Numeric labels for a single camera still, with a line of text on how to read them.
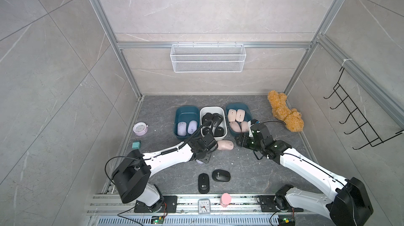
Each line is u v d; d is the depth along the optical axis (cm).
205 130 98
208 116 101
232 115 105
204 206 71
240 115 104
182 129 98
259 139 62
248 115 106
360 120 66
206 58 101
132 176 42
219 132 98
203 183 78
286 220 71
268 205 73
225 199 69
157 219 71
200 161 76
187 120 102
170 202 73
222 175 80
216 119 100
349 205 39
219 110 104
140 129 98
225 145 90
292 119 95
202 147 62
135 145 92
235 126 98
